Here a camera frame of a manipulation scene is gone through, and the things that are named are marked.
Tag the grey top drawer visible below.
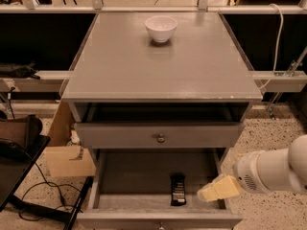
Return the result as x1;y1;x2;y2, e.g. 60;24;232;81
75;123;245;149

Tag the metal guard rail frame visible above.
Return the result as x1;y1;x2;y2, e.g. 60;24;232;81
0;0;307;94

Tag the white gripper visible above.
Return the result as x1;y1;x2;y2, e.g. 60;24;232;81
197;151;266;202

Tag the grey wooden drawer cabinet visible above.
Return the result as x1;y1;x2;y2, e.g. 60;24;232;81
59;11;264;230

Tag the white ceramic bowl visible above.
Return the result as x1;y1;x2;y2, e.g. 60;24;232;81
145;15;177;43

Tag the black cloth item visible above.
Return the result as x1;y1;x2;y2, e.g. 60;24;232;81
0;62;40;80

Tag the round brass drawer knob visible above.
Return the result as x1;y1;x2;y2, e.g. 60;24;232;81
156;134;165;143

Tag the black floor cable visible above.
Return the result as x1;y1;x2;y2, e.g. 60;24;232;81
17;161;84;222

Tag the cardboard box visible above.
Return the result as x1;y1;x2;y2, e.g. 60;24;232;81
44;146;96;177

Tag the white cable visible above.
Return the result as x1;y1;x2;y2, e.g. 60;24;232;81
258;3;286;91

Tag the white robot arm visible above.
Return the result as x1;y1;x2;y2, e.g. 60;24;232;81
197;135;307;202

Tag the black folding stand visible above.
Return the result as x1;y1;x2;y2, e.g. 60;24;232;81
0;135;93;230

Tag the brown leather bag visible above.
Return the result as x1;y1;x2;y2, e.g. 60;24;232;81
0;115;42;160

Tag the black rxbar chocolate bar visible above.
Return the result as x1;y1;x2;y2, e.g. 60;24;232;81
171;174;186;206

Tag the grey open middle drawer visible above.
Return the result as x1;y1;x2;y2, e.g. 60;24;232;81
77;149;242;230

